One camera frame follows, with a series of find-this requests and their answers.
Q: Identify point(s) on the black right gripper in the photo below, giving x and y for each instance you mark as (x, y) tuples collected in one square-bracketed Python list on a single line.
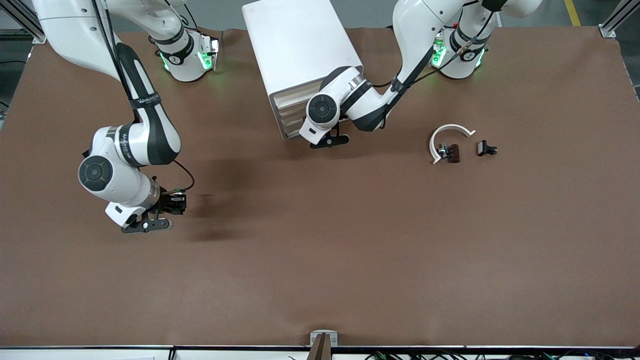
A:
[(173, 202)]

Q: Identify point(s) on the white plastic drawer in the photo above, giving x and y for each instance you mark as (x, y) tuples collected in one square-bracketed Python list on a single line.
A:
[(295, 132)]

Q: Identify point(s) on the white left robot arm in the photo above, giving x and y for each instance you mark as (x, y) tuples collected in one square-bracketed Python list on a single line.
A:
[(415, 30)]

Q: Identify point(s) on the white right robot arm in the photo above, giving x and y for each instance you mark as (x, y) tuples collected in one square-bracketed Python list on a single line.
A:
[(150, 135)]

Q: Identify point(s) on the white drawer cabinet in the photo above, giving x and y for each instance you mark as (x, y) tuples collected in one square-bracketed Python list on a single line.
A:
[(300, 40)]

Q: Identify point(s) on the black square push button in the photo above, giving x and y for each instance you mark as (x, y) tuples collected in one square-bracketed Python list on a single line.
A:
[(483, 148)]

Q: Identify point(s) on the brown table mat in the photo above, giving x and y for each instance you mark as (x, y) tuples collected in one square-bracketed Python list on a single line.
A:
[(350, 250)]

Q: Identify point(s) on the chrome angle valve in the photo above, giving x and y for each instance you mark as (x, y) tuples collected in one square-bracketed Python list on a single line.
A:
[(443, 150)]

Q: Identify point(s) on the white table edge rail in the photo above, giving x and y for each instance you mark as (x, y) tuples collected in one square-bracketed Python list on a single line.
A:
[(100, 354)]

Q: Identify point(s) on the grey metal clamp bracket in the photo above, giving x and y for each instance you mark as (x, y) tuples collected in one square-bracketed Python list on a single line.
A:
[(316, 335)]

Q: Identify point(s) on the brown camera post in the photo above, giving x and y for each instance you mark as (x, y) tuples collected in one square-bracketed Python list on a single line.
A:
[(320, 350)]

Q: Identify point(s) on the aluminium frame post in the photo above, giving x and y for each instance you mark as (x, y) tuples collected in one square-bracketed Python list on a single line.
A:
[(617, 17), (22, 20)]

